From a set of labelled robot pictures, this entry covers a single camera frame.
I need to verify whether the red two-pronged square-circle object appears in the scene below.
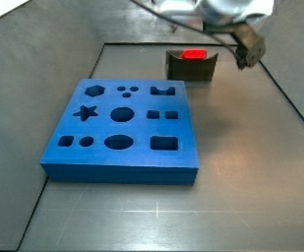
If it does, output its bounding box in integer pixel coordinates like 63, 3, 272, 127
181, 49, 206, 60

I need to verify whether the black cable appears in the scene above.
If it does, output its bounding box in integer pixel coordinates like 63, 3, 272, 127
129, 0, 244, 67

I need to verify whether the blue foam shape-sorter block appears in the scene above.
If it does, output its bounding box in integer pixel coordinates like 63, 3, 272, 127
39, 79, 198, 185

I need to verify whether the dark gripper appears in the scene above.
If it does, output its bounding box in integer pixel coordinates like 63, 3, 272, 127
232, 23, 266, 69

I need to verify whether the dark grey curved fixture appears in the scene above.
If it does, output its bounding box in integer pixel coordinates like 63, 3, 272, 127
166, 50, 218, 82

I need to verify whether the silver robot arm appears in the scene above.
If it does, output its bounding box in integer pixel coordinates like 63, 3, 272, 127
150, 0, 274, 69

